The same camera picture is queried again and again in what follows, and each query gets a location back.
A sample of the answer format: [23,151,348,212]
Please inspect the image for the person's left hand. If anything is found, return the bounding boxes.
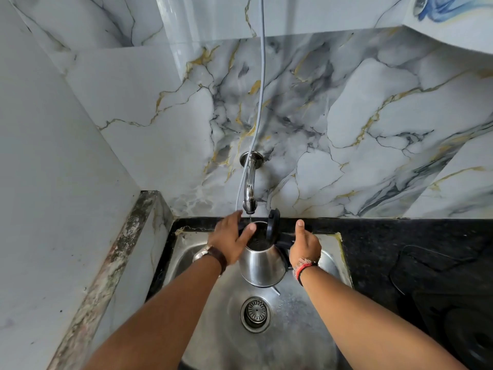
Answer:
[207,210,257,266]

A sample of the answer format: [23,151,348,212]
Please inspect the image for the person's right hand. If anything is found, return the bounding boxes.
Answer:
[288,219,323,269]

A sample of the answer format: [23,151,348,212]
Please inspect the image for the steel electric kettle black lid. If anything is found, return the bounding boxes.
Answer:
[238,208,296,289]

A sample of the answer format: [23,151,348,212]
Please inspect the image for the person's right forearm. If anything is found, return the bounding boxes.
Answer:
[300,266,469,370]

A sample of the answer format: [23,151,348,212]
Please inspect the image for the person's left forearm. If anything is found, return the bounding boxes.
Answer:
[82,255,223,370]

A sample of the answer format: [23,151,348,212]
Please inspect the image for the red thread wristband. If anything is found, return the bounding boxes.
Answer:
[292,257,320,286]

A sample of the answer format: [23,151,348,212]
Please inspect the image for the round sink drain strainer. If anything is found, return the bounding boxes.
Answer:
[240,296,272,334]

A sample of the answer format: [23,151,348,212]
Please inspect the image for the stainless steel sink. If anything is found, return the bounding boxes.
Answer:
[163,226,353,370]

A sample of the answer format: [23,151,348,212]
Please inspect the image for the black gas stove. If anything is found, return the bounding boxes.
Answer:
[411,288,493,370]

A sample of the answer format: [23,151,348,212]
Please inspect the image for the white blue patterned panel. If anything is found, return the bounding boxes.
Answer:
[402,0,493,55]

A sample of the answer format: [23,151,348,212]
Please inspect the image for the brown strap wristwatch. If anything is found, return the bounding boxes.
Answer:
[192,244,228,275]

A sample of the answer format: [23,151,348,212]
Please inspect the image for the chrome wall faucet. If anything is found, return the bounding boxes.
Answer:
[239,151,265,215]

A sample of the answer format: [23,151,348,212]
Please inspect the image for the grey hose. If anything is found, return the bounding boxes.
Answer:
[234,0,267,212]

